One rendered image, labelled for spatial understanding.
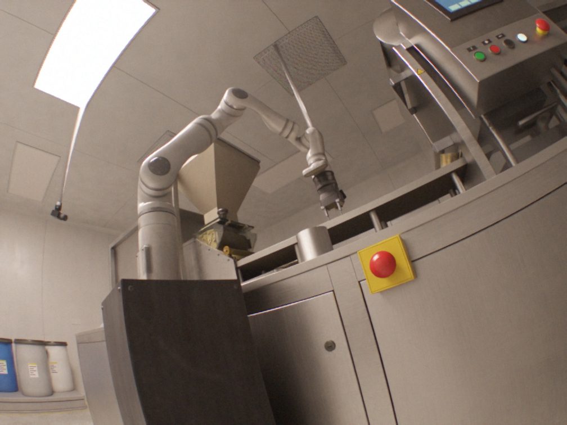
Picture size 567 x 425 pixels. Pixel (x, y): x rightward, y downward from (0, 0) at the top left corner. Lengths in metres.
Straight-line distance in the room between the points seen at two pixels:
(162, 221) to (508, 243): 0.66
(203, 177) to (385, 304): 0.96
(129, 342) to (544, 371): 0.66
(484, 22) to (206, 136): 0.80
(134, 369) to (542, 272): 0.64
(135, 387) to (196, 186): 0.99
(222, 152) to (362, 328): 0.96
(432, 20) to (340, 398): 0.87
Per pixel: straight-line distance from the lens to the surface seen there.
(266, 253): 0.91
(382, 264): 0.39
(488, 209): 0.49
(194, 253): 1.16
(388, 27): 1.19
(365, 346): 0.50
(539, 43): 0.75
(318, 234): 0.62
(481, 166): 0.68
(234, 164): 1.26
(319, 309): 0.51
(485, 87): 0.66
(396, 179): 4.85
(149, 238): 0.58
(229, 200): 1.24
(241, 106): 0.92
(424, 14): 0.78
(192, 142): 0.72
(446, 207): 0.47
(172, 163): 0.66
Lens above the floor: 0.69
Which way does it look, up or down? 23 degrees up
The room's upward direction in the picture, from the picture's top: 15 degrees counter-clockwise
